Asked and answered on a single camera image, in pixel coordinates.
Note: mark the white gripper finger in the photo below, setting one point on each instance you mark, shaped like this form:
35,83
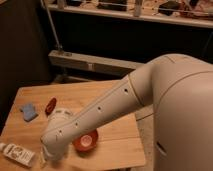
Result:
42,159

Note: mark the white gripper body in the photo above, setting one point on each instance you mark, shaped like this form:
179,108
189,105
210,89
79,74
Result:
54,150

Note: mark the red-brown ceramic bowl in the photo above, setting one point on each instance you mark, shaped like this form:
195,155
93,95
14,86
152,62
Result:
86,142

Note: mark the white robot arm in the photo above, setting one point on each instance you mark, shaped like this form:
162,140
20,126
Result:
180,89

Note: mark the white plastic bottle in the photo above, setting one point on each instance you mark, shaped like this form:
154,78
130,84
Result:
17,153

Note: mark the red oblong object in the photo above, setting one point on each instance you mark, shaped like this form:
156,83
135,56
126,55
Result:
50,106

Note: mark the blue sponge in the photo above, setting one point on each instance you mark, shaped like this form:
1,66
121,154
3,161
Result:
29,112

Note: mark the grey metal pole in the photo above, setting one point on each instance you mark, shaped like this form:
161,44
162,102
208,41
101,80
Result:
58,45

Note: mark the wooden shelf with clutter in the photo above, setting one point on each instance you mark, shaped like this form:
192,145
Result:
194,13

